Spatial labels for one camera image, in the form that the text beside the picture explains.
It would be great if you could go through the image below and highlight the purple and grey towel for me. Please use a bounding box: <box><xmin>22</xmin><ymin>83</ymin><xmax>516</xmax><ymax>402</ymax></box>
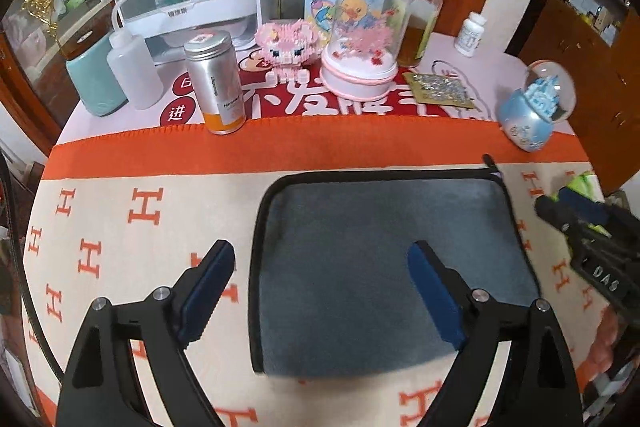
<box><xmin>248</xmin><ymin>157</ymin><xmax>540</xmax><ymax>379</ymax></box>

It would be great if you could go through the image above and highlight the green tissue pack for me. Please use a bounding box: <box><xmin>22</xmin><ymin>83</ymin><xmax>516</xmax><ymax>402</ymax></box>
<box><xmin>550</xmin><ymin>170</ymin><xmax>604</xmax><ymax>202</ymax></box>

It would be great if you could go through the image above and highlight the blue castle snow globe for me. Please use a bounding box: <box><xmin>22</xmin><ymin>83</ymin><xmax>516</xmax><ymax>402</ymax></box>
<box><xmin>497</xmin><ymin>60</ymin><xmax>577</xmax><ymax>152</ymax></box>

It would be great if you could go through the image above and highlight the orange beige patterned tablecloth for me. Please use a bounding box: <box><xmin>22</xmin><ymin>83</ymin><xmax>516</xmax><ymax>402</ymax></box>
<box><xmin>22</xmin><ymin>31</ymin><xmax>616</xmax><ymax>427</ymax></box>

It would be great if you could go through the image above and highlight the wooden cabinet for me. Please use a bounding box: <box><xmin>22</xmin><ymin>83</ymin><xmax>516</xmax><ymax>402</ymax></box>
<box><xmin>509</xmin><ymin>0</ymin><xmax>639</xmax><ymax>194</ymax></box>

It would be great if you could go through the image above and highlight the white pill bottle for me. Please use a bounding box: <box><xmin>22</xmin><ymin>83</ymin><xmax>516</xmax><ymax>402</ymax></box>
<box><xmin>454</xmin><ymin>12</ymin><xmax>486</xmax><ymax>57</ymax></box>

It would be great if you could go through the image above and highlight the glass bottle yellow liquid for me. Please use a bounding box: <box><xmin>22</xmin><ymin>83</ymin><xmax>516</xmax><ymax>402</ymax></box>
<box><xmin>397</xmin><ymin>0</ymin><xmax>444</xmax><ymax>68</ymax></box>

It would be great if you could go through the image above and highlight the duck dome music box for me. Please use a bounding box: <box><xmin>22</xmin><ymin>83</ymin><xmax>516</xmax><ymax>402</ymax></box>
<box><xmin>319</xmin><ymin>0</ymin><xmax>398</xmax><ymax>103</ymax></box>

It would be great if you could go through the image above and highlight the teal cylindrical humidifier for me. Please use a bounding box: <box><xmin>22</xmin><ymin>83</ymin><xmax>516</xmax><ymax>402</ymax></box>
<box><xmin>64</xmin><ymin>26</ymin><xmax>128</xmax><ymax>117</ymax></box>

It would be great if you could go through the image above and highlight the pink block pig figure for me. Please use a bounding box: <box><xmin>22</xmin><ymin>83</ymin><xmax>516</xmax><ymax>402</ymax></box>
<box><xmin>255</xmin><ymin>20</ymin><xmax>321</xmax><ymax>68</ymax></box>

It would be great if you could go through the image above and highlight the translucent plastic squeeze bottle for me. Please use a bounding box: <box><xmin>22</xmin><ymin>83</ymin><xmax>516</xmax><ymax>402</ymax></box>
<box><xmin>106</xmin><ymin>28</ymin><xmax>164</xmax><ymax>110</ymax></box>

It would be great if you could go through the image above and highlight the silver orange metal can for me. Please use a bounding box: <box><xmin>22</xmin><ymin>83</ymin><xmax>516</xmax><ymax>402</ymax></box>
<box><xmin>183</xmin><ymin>30</ymin><xmax>246</xmax><ymax>135</ymax></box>

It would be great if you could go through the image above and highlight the black cable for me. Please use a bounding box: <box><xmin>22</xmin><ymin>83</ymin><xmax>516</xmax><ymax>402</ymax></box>
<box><xmin>0</xmin><ymin>150</ymin><xmax>66</xmax><ymax>377</ymax></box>

